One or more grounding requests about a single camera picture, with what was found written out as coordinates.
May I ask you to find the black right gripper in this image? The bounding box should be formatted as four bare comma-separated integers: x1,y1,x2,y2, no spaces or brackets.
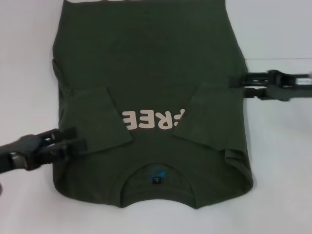
226,69,312,102

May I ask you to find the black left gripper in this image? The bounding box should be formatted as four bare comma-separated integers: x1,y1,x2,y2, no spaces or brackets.
0,126,89,174

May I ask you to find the dark green FREE t-shirt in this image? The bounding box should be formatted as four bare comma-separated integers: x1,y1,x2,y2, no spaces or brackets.
51,0,253,211

